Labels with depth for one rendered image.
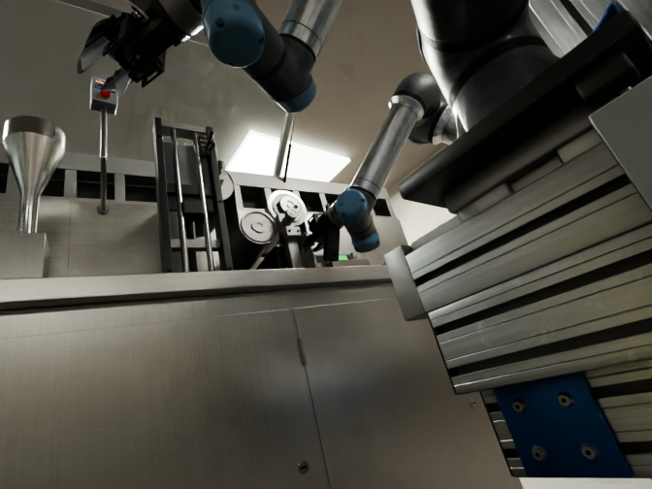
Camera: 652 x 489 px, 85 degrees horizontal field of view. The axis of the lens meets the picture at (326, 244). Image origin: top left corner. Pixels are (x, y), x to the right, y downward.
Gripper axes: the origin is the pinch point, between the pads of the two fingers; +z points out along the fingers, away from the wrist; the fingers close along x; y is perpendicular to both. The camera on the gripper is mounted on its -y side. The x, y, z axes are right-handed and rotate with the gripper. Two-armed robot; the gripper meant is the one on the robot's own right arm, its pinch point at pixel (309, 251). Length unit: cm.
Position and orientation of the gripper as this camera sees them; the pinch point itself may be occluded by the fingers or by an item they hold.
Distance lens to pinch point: 123.8
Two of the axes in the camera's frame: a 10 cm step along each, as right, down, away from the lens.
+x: -8.5, 0.0, -5.3
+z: -4.8, 4.5, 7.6
